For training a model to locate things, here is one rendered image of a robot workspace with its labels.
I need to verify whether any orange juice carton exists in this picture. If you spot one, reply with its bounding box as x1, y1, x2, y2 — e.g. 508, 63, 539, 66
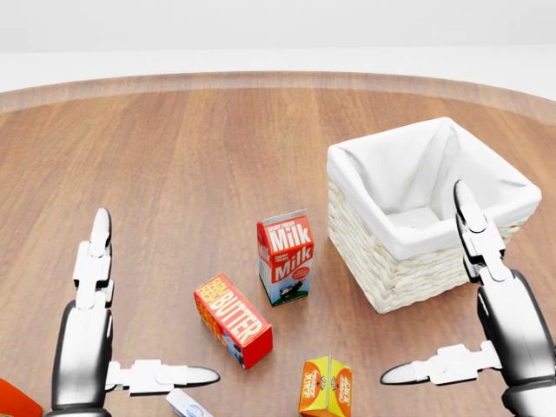
297, 354, 354, 417

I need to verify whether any red orange rounded object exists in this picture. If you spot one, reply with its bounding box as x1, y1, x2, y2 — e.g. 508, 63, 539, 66
0, 377, 44, 417

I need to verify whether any red orange butter box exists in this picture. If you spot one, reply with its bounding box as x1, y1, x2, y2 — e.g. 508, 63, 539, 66
193, 273, 274, 371

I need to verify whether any white blue printed box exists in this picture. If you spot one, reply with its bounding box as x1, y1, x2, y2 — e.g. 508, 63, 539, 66
165, 387, 215, 417

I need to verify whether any red white milk carton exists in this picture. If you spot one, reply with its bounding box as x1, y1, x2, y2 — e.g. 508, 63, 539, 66
256, 208, 315, 308

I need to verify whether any white woven lined basket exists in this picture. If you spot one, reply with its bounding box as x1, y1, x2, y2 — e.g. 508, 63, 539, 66
326, 116, 543, 315

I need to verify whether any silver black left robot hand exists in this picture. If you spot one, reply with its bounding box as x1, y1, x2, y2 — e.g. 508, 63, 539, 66
50, 207, 222, 413

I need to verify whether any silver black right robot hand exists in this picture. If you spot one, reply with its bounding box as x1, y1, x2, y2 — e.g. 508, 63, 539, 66
380, 179, 556, 403

